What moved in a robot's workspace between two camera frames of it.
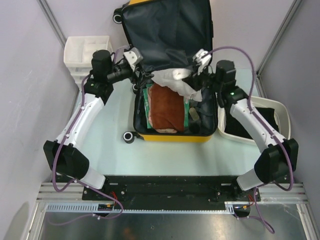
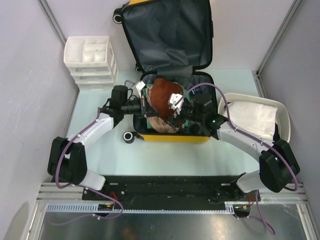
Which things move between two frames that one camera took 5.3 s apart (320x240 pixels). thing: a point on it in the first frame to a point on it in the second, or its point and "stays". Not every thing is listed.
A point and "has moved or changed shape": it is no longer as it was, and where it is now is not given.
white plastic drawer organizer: x=78 y=53 stays
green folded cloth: x=186 y=106 stays
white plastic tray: x=282 y=113 stays
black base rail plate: x=174 y=189 stays
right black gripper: x=194 y=80 to x=179 y=116
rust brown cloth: x=167 y=107 has moved or changed shape
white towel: x=174 y=79 has moved or changed shape
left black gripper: x=143 y=77 to x=146 y=109
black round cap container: x=194 y=128 stays
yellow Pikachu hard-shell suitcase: x=170 y=43 stays
